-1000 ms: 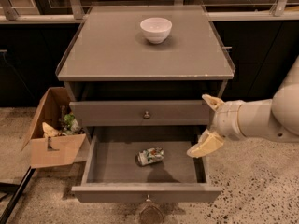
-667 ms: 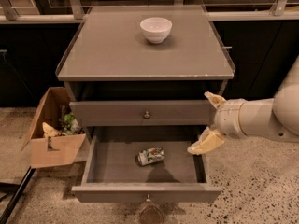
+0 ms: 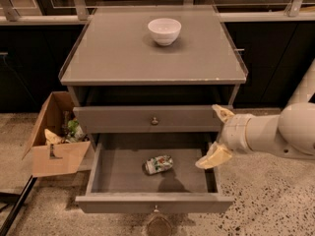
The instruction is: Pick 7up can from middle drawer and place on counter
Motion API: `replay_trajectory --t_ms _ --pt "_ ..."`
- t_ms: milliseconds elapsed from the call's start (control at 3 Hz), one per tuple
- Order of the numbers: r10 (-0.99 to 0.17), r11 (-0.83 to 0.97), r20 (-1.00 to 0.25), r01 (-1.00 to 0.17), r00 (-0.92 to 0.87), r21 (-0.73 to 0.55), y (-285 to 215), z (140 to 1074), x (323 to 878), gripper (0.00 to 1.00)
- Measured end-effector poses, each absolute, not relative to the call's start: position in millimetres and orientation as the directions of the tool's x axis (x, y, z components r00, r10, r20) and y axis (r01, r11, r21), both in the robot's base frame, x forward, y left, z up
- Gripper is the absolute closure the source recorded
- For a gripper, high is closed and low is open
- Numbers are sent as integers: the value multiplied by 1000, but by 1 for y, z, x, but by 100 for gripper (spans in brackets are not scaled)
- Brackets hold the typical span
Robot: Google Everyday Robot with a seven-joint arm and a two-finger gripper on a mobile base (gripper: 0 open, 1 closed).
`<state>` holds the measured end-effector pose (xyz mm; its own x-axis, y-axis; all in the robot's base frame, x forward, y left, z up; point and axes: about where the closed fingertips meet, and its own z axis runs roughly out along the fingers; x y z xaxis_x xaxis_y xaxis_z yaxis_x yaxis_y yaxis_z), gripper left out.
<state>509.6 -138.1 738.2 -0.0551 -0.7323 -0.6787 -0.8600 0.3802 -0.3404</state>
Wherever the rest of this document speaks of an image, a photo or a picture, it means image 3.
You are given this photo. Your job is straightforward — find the brass top drawer knob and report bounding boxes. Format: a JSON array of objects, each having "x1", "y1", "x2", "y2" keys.
[{"x1": 151, "y1": 117, "x2": 158, "y2": 126}]

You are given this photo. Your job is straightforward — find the closed grey top drawer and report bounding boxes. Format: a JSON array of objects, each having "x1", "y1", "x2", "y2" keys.
[{"x1": 73, "y1": 105, "x2": 222, "y2": 133}]

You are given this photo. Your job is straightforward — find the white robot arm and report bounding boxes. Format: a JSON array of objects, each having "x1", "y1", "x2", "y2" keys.
[{"x1": 196, "y1": 61, "x2": 315, "y2": 169}]

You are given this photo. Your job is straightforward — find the black metal floor bar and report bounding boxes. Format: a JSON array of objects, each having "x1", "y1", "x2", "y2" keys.
[{"x1": 0, "y1": 176, "x2": 37, "y2": 236}]

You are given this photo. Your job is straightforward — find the open grey middle drawer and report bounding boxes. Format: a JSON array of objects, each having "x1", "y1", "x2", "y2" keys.
[{"x1": 76, "y1": 133, "x2": 233, "y2": 213}]

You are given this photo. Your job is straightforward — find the green snack bag in box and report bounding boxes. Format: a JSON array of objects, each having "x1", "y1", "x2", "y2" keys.
[{"x1": 67, "y1": 119, "x2": 86, "y2": 143}]

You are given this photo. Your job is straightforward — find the green white 7up can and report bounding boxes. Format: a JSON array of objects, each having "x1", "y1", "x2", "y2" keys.
[{"x1": 145, "y1": 155, "x2": 173, "y2": 175}]

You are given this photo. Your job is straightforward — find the white ceramic bowl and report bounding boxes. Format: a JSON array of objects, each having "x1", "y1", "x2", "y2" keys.
[{"x1": 148, "y1": 18, "x2": 181, "y2": 46}]

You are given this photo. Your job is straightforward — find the brown cardboard box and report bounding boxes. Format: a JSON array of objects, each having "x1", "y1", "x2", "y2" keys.
[{"x1": 24, "y1": 91, "x2": 94, "y2": 177}]

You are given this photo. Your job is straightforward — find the grey drawer cabinet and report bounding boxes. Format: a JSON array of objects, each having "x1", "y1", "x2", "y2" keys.
[{"x1": 60, "y1": 5, "x2": 247, "y2": 146}]

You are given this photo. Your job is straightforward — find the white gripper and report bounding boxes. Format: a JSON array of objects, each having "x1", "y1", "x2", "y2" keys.
[{"x1": 195, "y1": 104, "x2": 253, "y2": 169}]

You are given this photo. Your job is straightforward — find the crumpled beige paper in box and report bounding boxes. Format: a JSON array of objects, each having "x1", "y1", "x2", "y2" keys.
[{"x1": 44, "y1": 129, "x2": 63, "y2": 145}]

